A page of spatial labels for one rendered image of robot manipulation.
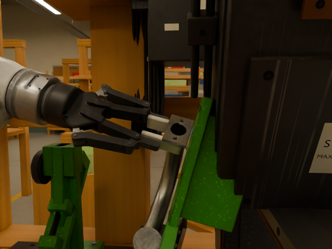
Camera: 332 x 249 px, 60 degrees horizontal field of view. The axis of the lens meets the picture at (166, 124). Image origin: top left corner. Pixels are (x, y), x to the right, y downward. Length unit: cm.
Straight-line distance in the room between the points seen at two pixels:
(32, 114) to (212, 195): 31
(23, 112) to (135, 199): 39
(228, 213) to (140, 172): 41
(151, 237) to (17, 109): 30
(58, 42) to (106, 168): 1072
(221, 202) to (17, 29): 1188
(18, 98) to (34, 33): 1132
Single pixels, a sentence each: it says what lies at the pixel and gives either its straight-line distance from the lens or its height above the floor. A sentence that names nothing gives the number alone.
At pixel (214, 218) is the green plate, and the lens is 40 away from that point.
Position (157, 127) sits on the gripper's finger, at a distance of 50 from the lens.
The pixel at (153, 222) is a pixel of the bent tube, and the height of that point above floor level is 106.
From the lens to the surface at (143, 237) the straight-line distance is 40.
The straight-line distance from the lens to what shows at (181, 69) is 729.
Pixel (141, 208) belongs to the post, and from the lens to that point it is 79.
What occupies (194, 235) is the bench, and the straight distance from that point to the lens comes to 89.
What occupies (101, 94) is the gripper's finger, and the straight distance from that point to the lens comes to 54.
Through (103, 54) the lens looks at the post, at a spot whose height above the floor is 138.
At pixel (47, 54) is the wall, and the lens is 1152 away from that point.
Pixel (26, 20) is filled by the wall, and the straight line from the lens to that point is 1205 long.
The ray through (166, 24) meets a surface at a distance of 64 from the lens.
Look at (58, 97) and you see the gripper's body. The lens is 50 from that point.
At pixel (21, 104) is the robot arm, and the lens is 52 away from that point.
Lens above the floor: 127
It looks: 5 degrees down
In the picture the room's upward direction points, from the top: straight up
